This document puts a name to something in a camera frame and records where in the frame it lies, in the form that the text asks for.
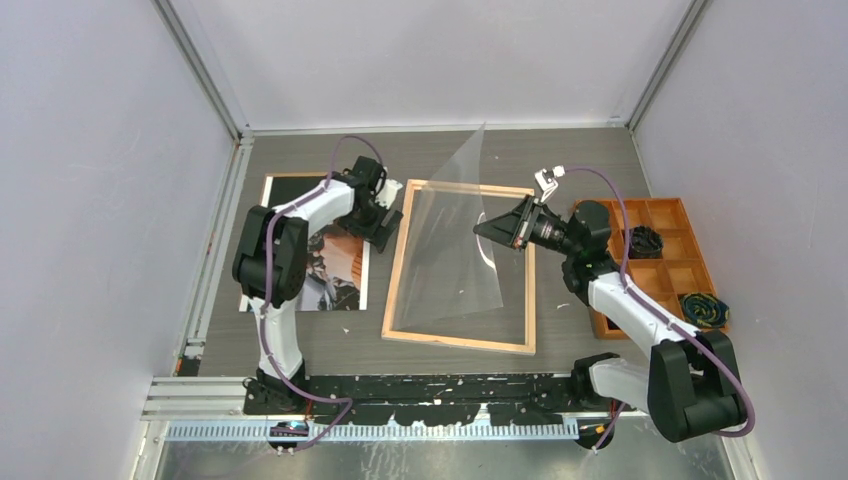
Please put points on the black yellow coiled roll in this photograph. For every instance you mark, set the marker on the black yellow coiled roll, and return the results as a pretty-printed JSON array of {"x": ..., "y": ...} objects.
[{"x": 704, "y": 310}]

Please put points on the orange compartment tray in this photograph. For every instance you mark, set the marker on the orange compartment tray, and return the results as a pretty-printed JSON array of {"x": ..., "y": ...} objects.
[{"x": 681, "y": 269}]

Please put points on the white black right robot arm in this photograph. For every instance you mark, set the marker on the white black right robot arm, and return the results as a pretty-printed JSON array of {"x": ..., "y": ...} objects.
[{"x": 692, "y": 384}]

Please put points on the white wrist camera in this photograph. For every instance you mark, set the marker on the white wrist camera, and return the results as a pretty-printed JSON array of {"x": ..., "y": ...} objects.
[
  {"x": 547, "y": 181},
  {"x": 388, "y": 193}
]

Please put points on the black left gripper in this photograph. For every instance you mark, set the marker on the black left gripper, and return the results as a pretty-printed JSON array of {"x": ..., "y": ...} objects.
[{"x": 378, "y": 235}]

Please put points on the clear acrylic sheet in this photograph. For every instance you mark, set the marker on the clear acrylic sheet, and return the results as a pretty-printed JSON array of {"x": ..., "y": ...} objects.
[{"x": 448, "y": 271}]

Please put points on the printed photo of people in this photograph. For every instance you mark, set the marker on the printed photo of people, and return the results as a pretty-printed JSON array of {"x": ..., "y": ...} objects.
[{"x": 331, "y": 272}]

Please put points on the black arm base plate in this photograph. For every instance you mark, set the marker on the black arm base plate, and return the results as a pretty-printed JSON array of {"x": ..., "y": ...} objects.
[{"x": 434, "y": 400}]

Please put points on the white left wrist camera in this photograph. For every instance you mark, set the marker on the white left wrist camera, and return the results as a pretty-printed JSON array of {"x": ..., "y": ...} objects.
[{"x": 388, "y": 193}]

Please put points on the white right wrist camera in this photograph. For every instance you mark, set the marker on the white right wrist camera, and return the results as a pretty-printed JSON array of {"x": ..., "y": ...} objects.
[{"x": 547, "y": 181}]

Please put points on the aluminium front rail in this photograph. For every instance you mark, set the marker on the aluminium front rail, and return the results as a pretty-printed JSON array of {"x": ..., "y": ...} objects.
[{"x": 206, "y": 408}]

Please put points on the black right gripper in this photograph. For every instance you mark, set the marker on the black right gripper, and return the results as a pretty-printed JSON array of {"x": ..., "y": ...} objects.
[{"x": 516, "y": 227}]

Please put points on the light wooden picture frame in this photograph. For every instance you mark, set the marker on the light wooden picture frame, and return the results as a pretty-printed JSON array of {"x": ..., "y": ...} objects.
[{"x": 510, "y": 329}]

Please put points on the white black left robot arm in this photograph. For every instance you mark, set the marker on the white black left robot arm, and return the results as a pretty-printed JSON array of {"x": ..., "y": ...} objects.
[{"x": 280, "y": 354}]

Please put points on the black coiled roll upper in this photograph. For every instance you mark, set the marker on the black coiled roll upper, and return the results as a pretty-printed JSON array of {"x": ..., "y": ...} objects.
[{"x": 645, "y": 243}]

